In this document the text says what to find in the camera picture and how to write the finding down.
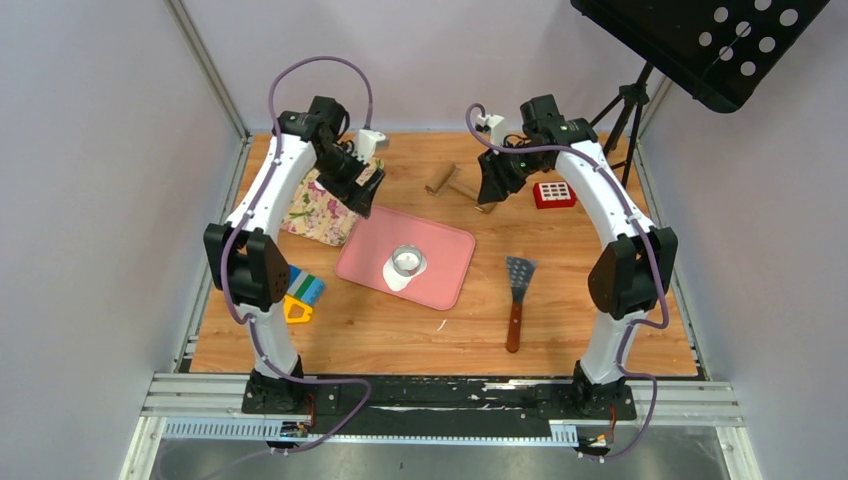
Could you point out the yellow triangular toy block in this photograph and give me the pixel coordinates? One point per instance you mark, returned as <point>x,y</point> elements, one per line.
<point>295,311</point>

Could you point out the blue green toy brick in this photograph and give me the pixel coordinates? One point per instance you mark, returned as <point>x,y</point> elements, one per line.
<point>305,287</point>

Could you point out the wooden double-ended roller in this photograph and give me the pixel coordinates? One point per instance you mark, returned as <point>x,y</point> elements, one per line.
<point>447,178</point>

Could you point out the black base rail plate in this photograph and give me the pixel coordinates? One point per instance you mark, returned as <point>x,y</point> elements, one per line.
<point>440,406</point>

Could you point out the floral cutting mat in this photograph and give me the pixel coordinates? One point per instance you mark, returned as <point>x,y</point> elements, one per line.
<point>317,215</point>

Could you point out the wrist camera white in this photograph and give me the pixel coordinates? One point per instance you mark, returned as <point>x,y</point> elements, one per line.
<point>493,127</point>
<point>368,142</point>

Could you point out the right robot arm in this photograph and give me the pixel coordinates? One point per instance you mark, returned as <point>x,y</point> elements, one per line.
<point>629,282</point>

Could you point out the pink plastic tray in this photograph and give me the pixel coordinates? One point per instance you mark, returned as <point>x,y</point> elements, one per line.
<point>447,250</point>

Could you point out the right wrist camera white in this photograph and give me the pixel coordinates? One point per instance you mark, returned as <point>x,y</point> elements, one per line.
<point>493,127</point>

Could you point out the white dough ball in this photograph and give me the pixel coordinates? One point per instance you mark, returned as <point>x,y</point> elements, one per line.
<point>396,281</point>

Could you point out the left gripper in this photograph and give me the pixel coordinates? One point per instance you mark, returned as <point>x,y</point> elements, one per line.
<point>357,198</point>

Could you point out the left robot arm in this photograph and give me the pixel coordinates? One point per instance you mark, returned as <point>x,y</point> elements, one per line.
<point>246,263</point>

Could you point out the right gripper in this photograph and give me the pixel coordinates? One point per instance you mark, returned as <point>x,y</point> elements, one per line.
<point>498,184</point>

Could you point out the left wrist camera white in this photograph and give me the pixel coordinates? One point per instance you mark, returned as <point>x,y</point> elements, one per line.
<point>368,142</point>

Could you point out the red grid box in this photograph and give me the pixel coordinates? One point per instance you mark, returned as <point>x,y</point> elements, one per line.
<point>554,195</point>

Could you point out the black music stand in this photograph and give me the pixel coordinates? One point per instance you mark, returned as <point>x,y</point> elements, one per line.
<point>717,51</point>

